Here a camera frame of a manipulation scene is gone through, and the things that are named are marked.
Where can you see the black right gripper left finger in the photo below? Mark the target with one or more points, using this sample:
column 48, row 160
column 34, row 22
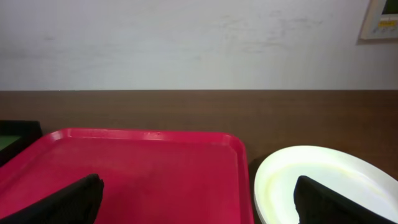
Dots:
column 78, row 203

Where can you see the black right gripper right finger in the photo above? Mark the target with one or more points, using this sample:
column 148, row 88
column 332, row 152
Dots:
column 317, row 204

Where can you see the cream white plate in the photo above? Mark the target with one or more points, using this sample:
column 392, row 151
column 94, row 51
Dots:
column 347, row 175

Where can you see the red plastic tray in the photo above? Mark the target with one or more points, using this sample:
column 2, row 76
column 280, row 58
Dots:
column 149, row 176

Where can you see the dark green tray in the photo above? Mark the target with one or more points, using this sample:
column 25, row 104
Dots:
column 17, row 135

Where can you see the white wall control panel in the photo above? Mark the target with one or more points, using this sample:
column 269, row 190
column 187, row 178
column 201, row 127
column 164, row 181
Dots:
column 380, row 21

